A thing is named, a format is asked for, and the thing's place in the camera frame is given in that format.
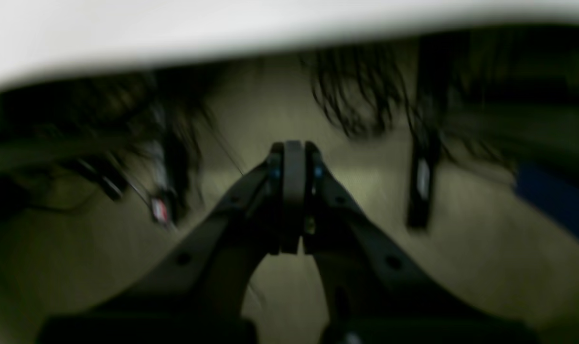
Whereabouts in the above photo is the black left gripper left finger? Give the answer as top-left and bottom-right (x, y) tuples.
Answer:
(36, 141), (303, 344)

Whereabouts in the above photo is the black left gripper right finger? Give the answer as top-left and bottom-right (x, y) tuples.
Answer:
(303, 142), (538, 344)

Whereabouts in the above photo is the blue box on floor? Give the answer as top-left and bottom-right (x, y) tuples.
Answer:
(514, 164), (579, 240)

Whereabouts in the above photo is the black bar with label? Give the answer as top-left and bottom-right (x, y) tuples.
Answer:
(406, 33), (451, 230)

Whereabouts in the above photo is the black cable bundle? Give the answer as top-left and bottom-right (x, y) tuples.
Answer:
(299, 43), (414, 139)

